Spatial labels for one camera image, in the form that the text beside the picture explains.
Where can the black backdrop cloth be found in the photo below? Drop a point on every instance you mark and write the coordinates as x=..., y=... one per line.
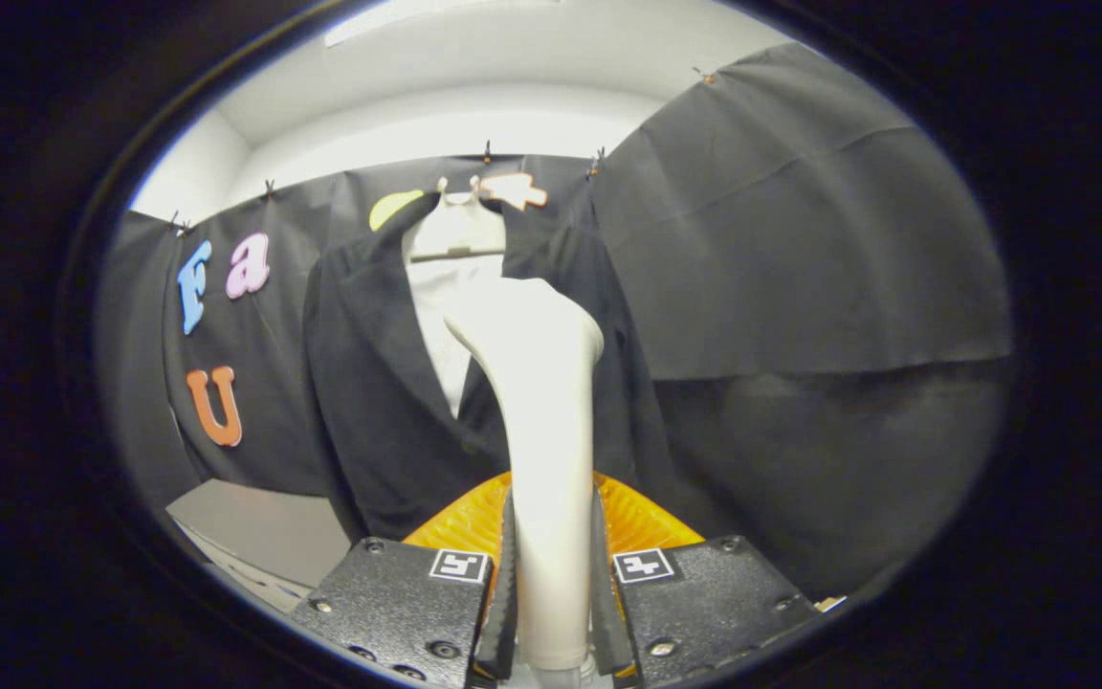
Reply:
x=800, y=287

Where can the long ceiling light panel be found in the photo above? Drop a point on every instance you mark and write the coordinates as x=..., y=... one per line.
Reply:
x=398, y=17

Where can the row of black backdrop clips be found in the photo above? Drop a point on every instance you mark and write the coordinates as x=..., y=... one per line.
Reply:
x=595, y=165

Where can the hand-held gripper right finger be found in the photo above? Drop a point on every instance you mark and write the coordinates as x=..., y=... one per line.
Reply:
x=704, y=603

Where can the white shirt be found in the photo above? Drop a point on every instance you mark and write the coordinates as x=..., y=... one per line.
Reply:
x=436, y=316

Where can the white garment steamer nozzle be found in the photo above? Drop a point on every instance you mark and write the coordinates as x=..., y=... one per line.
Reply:
x=551, y=459

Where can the white plastic hanger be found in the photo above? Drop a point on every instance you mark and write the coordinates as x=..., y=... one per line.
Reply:
x=455, y=230

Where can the small white paper scrap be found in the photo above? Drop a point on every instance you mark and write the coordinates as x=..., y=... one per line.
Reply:
x=830, y=604

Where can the black suit jacket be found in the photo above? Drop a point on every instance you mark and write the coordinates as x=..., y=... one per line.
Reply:
x=379, y=383

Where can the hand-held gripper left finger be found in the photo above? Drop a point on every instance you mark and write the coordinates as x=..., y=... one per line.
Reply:
x=398, y=603

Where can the grey cabinet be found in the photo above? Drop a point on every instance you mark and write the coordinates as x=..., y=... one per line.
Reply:
x=254, y=531

